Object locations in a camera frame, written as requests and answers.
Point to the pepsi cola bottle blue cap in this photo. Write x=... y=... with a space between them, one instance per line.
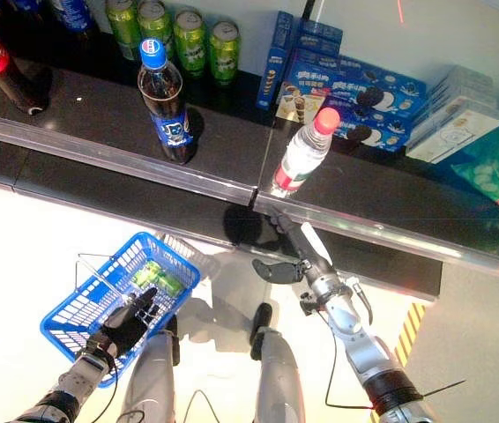
x=73 y=17
x=27 y=5
x=168 y=114

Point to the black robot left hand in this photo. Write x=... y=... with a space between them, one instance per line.
x=126 y=326

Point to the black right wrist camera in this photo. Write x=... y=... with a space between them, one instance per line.
x=309 y=304

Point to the black shelf base deck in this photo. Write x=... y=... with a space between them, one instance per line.
x=143 y=198

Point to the plain blue cookie box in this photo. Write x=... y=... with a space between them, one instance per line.
x=320 y=37

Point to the blue plastic shopping basket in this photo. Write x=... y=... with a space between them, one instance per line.
x=77 y=308

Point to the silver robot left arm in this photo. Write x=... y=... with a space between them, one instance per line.
x=77 y=374

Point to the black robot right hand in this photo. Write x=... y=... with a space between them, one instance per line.
x=302 y=269

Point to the blue oreo cookie box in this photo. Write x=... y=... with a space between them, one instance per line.
x=382 y=134
x=364 y=83

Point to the dark shelf board clear rail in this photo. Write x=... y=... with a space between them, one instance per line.
x=386 y=185
x=99 y=114

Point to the small water bottle red cap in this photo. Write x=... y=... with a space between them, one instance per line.
x=302 y=154

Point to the narrow blue cookie box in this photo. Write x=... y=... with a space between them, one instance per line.
x=273 y=61

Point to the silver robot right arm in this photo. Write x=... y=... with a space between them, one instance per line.
x=355 y=326

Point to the green chips bag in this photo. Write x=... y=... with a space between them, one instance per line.
x=496 y=172

